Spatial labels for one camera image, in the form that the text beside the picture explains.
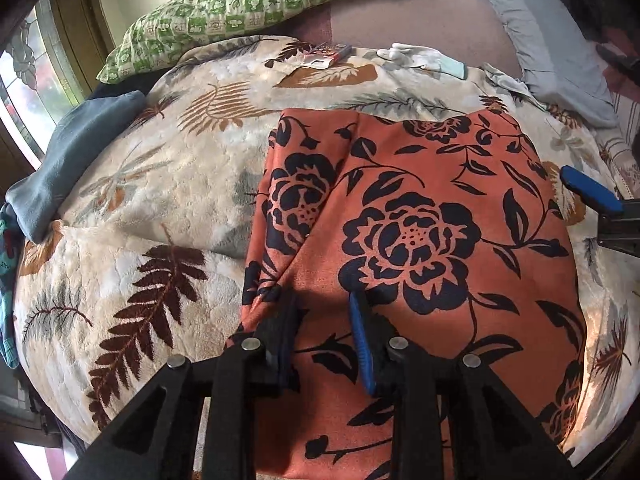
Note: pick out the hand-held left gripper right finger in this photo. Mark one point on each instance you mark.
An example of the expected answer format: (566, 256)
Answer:
(361, 345)

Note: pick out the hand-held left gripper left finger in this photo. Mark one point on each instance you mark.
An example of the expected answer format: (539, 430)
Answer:
(286, 350)

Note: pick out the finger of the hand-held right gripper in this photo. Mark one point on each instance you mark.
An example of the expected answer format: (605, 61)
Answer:
(590, 187)

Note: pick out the orange black floral garment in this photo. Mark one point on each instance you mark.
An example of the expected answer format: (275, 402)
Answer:
(450, 185)

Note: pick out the striped bed sheet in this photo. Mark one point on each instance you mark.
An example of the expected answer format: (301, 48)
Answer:
(625, 130)

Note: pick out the white crumpled cloth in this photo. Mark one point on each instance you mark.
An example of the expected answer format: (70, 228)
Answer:
(510, 82)

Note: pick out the grey ruffled pillow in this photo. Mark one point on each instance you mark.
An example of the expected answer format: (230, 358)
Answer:
(550, 45)

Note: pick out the light teal pad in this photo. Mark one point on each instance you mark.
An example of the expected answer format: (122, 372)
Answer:
(454, 68)

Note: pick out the cream leaf print blanket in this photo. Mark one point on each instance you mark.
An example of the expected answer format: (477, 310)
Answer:
(175, 200)

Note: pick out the white glove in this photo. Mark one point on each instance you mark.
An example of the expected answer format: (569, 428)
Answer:
(407, 54)

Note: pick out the pink bed sheet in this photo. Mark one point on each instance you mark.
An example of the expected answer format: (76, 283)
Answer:
(425, 15)

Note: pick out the small grey packet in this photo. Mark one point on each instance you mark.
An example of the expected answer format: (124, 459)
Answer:
(342, 51)

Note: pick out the blue-grey folded cloth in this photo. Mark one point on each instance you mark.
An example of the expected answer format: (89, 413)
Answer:
(75, 160)

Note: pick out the teal printed cloth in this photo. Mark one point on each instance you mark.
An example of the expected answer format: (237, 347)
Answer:
(9, 285)

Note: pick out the small red white packet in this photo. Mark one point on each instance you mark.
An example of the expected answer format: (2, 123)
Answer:
(317, 59)

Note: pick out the green patterned pillow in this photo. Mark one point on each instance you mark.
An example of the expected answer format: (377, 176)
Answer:
(235, 10)

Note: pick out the window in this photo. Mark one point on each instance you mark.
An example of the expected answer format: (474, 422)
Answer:
(30, 85)

